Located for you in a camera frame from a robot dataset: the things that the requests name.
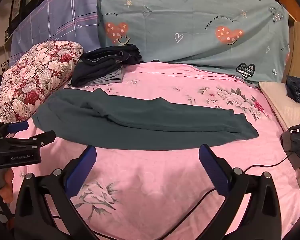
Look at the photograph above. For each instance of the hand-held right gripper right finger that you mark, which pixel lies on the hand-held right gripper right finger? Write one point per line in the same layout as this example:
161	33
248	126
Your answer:
213	171

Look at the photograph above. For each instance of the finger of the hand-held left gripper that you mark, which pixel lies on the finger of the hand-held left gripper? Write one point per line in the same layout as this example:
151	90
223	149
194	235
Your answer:
41	140
17	127

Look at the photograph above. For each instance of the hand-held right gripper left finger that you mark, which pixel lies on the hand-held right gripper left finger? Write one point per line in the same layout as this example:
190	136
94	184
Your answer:
81	171

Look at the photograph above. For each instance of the dark green pants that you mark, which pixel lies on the dark green pants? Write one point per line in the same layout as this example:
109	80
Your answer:
140	125

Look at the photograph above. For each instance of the black folded pants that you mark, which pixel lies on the black folded pants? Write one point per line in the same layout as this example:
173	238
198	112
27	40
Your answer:
107	55

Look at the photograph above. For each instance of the person's left hand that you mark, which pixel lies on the person's left hand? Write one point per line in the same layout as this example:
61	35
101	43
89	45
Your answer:
8	183

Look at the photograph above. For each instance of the red floral pillow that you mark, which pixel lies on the red floral pillow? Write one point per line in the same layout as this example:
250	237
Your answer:
35	80

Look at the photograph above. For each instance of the pink floral bedsheet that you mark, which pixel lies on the pink floral bedsheet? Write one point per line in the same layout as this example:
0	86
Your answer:
152	180

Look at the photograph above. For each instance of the navy folded garment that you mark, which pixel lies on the navy folded garment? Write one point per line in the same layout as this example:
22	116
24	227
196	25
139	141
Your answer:
90	74

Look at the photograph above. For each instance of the grey folded garment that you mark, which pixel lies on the grey folded garment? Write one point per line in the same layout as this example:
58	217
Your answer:
110	78

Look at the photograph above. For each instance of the cream quilted pillow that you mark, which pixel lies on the cream quilted pillow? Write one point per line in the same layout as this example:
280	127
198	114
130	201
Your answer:
285	108

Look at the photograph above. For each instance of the purple plaid sheet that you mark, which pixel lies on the purple plaid sheet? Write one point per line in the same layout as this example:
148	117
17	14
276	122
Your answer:
60	20

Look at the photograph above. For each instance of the dark blue crumpled cloth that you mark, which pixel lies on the dark blue crumpled cloth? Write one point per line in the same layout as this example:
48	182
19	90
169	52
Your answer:
297	90

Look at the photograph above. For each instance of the teal heart print sheet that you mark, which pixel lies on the teal heart print sheet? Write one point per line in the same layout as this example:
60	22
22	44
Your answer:
190	42

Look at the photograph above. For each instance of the wooden bed frame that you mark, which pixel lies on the wooden bed frame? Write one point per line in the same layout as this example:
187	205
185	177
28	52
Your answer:
296	42

